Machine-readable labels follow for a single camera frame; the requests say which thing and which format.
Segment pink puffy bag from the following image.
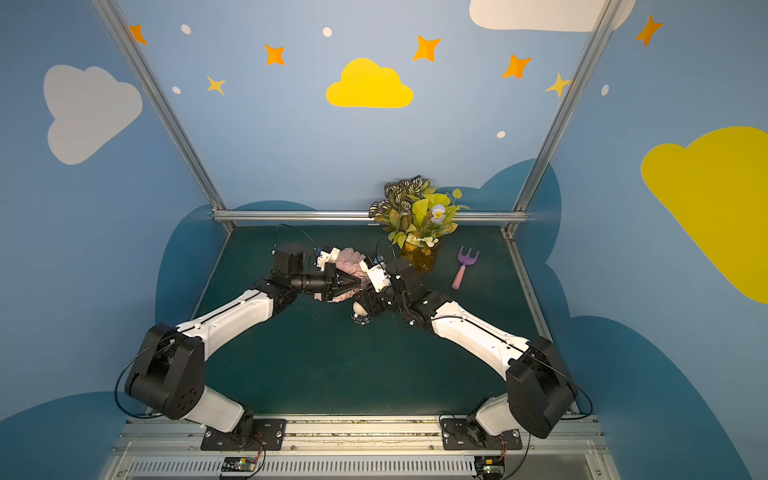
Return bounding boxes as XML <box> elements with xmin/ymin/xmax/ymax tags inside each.
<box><xmin>335</xmin><ymin>247</ymin><xmax>370</xmax><ymax>288</ymax></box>

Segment white plush keychain decoration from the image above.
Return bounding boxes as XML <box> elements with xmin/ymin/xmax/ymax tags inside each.
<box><xmin>352</xmin><ymin>301</ymin><xmax>372</xmax><ymax>326</ymax></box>

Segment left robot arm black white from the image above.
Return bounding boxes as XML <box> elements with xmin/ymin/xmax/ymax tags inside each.
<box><xmin>118</xmin><ymin>244</ymin><xmax>367</xmax><ymax>439</ymax></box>

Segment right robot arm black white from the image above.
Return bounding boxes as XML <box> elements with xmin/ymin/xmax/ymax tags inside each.
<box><xmin>354</xmin><ymin>265</ymin><xmax>578</xmax><ymax>439</ymax></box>

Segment purple toy garden fork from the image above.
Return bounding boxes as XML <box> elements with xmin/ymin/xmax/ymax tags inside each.
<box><xmin>451</xmin><ymin>246</ymin><xmax>480</xmax><ymax>290</ymax></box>

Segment potted artificial plant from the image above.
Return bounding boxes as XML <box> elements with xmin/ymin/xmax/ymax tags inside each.
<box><xmin>368</xmin><ymin>176</ymin><xmax>467</xmax><ymax>274</ymax></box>

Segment right controller board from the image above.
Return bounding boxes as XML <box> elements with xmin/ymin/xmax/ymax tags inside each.
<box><xmin>475</xmin><ymin>457</ymin><xmax>505</xmax><ymax>479</ymax></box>

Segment controller board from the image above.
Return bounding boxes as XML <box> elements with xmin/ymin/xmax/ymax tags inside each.
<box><xmin>475</xmin><ymin>457</ymin><xmax>505</xmax><ymax>479</ymax></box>
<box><xmin>221</xmin><ymin>457</ymin><xmax>256</xmax><ymax>474</ymax></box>

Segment left controller board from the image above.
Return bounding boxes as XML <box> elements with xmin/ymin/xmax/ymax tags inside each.
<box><xmin>221</xmin><ymin>457</ymin><xmax>256</xmax><ymax>474</ymax></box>

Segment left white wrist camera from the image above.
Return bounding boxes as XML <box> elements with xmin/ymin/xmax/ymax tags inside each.
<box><xmin>316</xmin><ymin>245</ymin><xmax>341</xmax><ymax>271</ymax></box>

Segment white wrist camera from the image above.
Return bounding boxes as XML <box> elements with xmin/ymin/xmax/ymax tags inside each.
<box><xmin>360</xmin><ymin>256</ymin><xmax>391</xmax><ymax>293</ymax></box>
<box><xmin>316</xmin><ymin>245</ymin><xmax>341</xmax><ymax>271</ymax></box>

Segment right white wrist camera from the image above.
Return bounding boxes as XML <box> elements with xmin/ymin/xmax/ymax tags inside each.
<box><xmin>360</xmin><ymin>256</ymin><xmax>391</xmax><ymax>293</ymax></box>

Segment back frame bar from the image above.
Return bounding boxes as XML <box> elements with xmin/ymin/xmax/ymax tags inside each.
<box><xmin>213</xmin><ymin>209</ymin><xmax>528</xmax><ymax>224</ymax></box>

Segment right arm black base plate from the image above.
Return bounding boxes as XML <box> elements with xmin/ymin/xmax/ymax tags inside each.
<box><xmin>438</xmin><ymin>416</ymin><xmax>524</xmax><ymax>451</ymax></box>

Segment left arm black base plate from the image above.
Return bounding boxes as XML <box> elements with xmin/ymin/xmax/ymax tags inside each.
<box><xmin>200</xmin><ymin>417</ymin><xmax>287</xmax><ymax>452</ymax></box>

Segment aluminium front rail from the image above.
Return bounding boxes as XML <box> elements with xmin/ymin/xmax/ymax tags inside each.
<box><xmin>100</xmin><ymin>414</ymin><xmax>620</xmax><ymax>479</ymax></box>

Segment right frame post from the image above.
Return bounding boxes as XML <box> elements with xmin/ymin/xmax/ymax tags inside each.
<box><xmin>504</xmin><ymin>0</ymin><xmax>624</xmax><ymax>240</ymax></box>

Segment frame post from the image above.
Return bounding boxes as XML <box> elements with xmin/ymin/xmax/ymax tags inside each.
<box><xmin>504</xmin><ymin>0</ymin><xmax>624</xmax><ymax>240</ymax></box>
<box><xmin>92</xmin><ymin>0</ymin><xmax>227</xmax><ymax>217</ymax></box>

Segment left frame post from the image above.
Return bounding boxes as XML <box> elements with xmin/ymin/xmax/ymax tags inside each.
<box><xmin>92</xmin><ymin>0</ymin><xmax>227</xmax><ymax>217</ymax></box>

